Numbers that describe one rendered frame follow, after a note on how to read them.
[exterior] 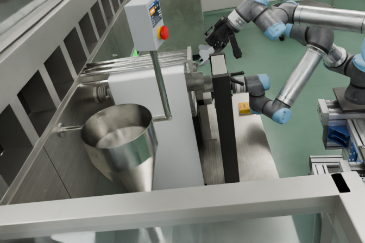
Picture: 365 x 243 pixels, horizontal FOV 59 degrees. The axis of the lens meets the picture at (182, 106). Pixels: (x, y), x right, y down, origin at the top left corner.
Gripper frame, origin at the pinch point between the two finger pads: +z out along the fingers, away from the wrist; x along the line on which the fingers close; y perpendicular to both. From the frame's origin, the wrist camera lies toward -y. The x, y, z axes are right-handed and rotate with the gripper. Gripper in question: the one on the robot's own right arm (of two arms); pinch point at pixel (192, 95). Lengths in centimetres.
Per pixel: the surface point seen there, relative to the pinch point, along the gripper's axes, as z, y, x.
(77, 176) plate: 31, 17, 63
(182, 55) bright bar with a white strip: -2, 37, 34
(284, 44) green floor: -109, -109, -273
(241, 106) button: -23.2, -16.5, -10.1
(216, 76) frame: -12, 35, 48
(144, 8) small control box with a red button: 1, 61, 65
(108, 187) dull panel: 31, -3, 49
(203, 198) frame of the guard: -8, 51, 104
